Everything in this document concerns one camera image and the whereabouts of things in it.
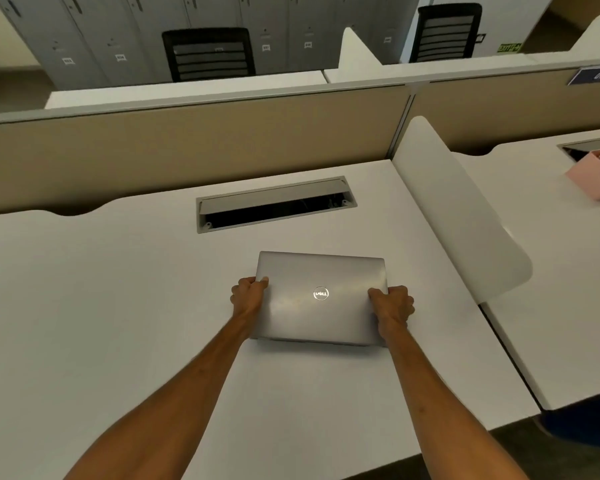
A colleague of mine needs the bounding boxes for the person's left hand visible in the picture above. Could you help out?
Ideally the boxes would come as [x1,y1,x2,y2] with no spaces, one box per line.
[230,276,270,319]

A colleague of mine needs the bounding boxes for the person's right hand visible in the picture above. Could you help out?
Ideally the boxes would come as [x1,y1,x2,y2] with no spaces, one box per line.
[368,285,416,338]

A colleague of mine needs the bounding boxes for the silver laptop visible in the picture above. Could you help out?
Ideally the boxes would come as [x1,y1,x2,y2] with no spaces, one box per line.
[250,251,390,347]

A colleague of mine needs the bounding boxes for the person's right forearm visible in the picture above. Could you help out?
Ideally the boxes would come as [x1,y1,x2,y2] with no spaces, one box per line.
[380,322,528,480]

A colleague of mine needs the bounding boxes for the person's left forearm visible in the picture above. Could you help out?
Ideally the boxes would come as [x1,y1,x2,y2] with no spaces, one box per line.
[63,311,255,480]

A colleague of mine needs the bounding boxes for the white curved desk divider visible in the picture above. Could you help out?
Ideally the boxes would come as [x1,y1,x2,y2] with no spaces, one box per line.
[569,13,600,59]
[392,116,533,305]
[338,27,385,71]

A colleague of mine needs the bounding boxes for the beige partition panel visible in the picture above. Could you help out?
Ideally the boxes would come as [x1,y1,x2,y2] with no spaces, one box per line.
[0,85,414,217]
[393,63,600,157]

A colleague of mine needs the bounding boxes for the black mesh office chair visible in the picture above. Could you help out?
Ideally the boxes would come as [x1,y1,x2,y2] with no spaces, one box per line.
[409,3,486,64]
[161,28,257,83]

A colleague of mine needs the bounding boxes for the pink storage box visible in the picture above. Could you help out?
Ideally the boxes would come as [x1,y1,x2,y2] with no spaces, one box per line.
[565,148,600,201]

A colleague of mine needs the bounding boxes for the row of grey lockers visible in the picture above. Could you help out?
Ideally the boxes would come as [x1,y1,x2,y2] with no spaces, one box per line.
[0,0,431,89]

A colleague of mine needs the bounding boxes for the blue desk name label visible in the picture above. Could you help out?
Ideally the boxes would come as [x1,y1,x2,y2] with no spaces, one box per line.
[567,66,600,87]

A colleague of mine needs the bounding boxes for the grey desk cable tray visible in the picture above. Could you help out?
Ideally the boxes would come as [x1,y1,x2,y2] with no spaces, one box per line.
[196,177,359,235]
[557,136,600,163]

